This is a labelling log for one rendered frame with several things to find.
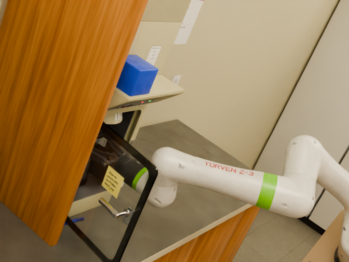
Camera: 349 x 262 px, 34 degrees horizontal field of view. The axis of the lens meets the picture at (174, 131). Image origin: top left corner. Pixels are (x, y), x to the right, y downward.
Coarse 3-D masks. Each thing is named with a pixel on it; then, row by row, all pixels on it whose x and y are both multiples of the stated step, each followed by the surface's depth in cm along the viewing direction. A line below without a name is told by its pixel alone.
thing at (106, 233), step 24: (96, 144) 183; (120, 144) 176; (96, 168) 183; (120, 168) 176; (144, 168) 170; (96, 192) 184; (120, 192) 177; (144, 192) 170; (72, 216) 193; (96, 216) 185; (120, 216) 178; (96, 240) 186; (120, 240) 178
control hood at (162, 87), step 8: (160, 80) 198; (168, 80) 201; (152, 88) 188; (160, 88) 191; (168, 88) 194; (176, 88) 197; (120, 96) 175; (128, 96) 174; (136, 96) 177; (144, 96) 180; (152, 96) 183; (160, 96) 188; (168, 96) 196; (112, 104) 177; (120, 104) 178
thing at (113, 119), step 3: (111, 114) 198; (114, 114) 199; (117, 114) 200; (120, 114) 203; (105, 117) 197; (108, 117) 198; (111, 117) 198; (114, 117) 199; (117, 117) 201; (120, 117) 203; (105, 120) 197; (108, 120) 198; (111, 120) 198; (114, 120) 199; (117, 120) 201; (120, 120) 203; (105, 123) 197; (108, 123) 198; (111, 123) 199; (114, 123) 200; (117, 123) 201
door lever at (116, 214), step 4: (100, 200) 176; (104, 200) 176; (104, 204) 175; (108, 204) 175; (108, 208) 174; (112, 208) 174; (112, 212) 173; (116, 212) 173; (120, 212) 174; (124, 212) 175; (128, 212) 175; (116, 216) 172
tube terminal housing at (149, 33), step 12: (144, 24) 179; (156, 24) 185; (168, 24) 190; (180, 24) 196; (144, 36) 183; (156, 36) 188; (168, 36) 194; (132, 48) 181; (144, 48) 187; (168, 48) 198; (156, 60) 196; (120, 108) 195; (132, 108) 201; (144, 108) 208; (132, 120) 211; (132, 132) 215
